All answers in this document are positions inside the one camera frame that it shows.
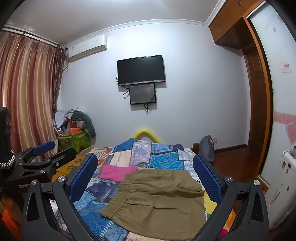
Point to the striped pink curtain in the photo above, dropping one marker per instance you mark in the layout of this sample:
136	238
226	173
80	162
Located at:
27	92

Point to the blue patchwork blanket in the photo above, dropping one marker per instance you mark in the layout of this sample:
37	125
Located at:
161	157

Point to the pink cloth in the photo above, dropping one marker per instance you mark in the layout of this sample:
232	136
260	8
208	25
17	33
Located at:
115	172

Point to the wall switch with red label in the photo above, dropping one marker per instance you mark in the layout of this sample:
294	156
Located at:
286	67

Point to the pile of white clothes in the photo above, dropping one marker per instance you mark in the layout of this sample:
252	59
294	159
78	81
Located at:
61	115

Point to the white air conditioner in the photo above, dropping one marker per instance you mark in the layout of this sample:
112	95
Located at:
87	47

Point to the black wall television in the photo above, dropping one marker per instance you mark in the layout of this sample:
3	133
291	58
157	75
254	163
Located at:
141	69

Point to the green storage bag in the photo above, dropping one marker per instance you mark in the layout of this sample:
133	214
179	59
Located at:
74	141

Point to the rainbow fleece blanket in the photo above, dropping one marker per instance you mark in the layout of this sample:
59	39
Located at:
211	202

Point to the wooden bed post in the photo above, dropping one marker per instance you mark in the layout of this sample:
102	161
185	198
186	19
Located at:
195	147

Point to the grey backpack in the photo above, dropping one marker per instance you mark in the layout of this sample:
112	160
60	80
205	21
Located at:
207	148

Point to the yellow foam tube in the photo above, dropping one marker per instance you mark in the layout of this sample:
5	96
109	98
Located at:
144	132

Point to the olive green pants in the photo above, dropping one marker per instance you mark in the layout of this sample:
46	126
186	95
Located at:
157	204

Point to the orange cloth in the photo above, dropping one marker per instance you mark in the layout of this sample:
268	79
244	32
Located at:
8	215

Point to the orange box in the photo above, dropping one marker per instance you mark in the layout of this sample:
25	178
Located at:
74	126

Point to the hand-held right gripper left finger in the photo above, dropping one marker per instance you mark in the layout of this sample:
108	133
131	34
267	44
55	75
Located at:
85	176

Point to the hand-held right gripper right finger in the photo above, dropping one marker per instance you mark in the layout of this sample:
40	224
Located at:
207	178

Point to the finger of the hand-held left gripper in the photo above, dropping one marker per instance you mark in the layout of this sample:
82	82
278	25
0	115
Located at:
55	162
44	147

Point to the grey plush toy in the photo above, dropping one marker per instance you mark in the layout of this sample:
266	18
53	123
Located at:
87	121

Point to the white wall socket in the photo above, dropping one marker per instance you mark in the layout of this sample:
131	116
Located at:
215	140

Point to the mustard floral bed sheet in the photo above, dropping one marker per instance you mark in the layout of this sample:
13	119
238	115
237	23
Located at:
69	165

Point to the wooden overhead cabinet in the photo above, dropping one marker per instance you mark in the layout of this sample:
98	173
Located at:
231	20

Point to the white curtain rail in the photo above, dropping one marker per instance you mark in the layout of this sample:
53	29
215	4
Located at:
30	34

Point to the small black monitor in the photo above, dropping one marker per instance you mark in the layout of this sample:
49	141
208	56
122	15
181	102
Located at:
142	93

